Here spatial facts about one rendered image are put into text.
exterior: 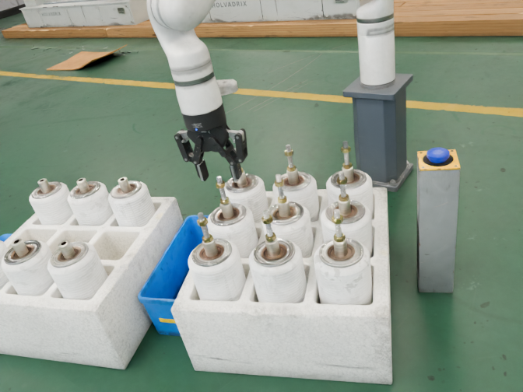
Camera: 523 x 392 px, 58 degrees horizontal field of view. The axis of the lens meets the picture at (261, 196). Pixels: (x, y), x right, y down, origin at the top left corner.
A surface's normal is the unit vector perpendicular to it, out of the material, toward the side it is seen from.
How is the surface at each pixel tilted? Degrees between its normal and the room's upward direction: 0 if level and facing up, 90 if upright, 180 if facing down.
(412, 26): 90
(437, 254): 90
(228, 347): 90
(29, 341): 90
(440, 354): 0
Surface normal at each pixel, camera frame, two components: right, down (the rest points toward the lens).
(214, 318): -0.20, 0.56
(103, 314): 0.95, 0.00
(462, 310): -0.18, -0.83
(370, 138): -0.55, 0.53
